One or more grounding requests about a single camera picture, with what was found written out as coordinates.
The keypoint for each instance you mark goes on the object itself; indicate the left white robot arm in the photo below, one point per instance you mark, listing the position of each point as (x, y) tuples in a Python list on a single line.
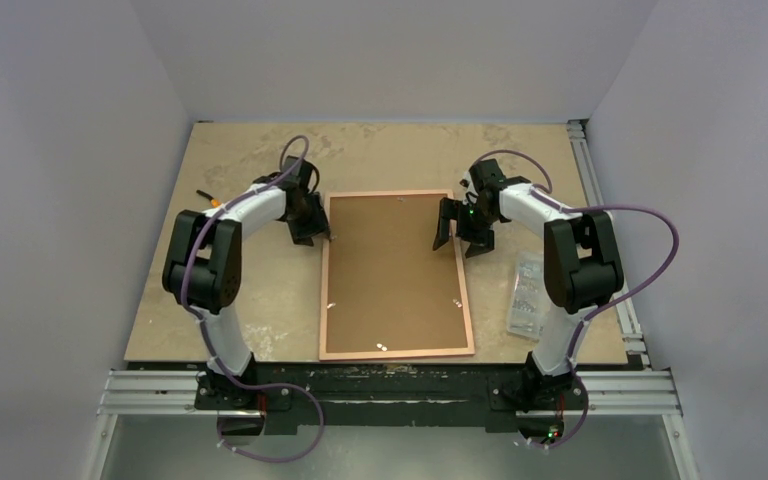
[(203, 268)]

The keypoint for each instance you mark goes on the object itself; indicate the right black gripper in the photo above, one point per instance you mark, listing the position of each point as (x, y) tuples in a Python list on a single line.
[(466, 223)]

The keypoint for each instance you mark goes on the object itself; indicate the pink picture frame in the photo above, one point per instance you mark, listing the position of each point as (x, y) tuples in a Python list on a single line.
[(467, 318)]

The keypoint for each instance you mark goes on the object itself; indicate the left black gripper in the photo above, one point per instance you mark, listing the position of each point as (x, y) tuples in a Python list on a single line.
[(303, 235)]

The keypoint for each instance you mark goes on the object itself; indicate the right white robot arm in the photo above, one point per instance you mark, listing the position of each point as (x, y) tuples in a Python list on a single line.
[(582, 268)]

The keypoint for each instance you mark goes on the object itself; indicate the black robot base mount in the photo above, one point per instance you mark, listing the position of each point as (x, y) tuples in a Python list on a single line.
[(497, 397)]

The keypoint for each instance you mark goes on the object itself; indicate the orange handled pliers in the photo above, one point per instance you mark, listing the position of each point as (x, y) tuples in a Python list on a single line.
[(214, 202)]

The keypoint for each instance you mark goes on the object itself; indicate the clear plastic screw box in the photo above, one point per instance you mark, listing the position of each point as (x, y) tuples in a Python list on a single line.
[(529, 302)]

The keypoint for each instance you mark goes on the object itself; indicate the brown backing board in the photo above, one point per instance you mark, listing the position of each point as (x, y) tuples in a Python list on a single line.
[(390, 278)]

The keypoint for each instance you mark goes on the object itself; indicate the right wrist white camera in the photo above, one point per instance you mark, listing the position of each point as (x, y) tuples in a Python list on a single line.
[(466, 181)]

